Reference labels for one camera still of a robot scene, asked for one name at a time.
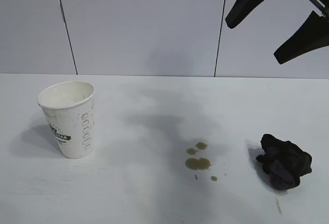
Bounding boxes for dark cloth rag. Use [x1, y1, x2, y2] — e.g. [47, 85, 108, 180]
[256, 133, 314, 191]

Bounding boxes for white paper coffee cup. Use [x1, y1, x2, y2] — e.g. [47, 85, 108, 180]
[37, 80, 95, 160]

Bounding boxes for large brown coffee puddle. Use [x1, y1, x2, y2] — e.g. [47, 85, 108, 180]
[185, 157, 213, 171]

